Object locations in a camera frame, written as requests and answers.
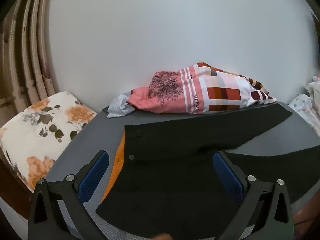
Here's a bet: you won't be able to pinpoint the white dotted cloth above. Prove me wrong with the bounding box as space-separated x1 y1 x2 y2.
288 74 320 128

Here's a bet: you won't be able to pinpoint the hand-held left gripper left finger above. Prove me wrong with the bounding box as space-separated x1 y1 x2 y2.
27 150 110 240

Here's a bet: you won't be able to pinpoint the beige floral curtain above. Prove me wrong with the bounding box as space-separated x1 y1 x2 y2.
0 0 60 110

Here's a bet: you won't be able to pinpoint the pale grey crumpled cloth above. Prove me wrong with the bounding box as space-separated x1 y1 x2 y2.
107 91 137 119

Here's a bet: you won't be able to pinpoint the floral white orange cushion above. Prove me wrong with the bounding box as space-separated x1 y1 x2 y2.
0 91 97 193

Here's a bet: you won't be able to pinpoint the black pants with orange lining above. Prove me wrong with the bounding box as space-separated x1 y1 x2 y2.
96 102 320 240

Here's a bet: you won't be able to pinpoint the brown wooden furniture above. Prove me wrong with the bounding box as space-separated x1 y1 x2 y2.
0 152 33 219

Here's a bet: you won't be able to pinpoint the pink plaid printed cloth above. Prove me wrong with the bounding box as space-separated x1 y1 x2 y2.
126 62 277 115

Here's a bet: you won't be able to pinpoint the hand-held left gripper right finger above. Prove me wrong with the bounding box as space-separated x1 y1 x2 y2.
212 151 294 240

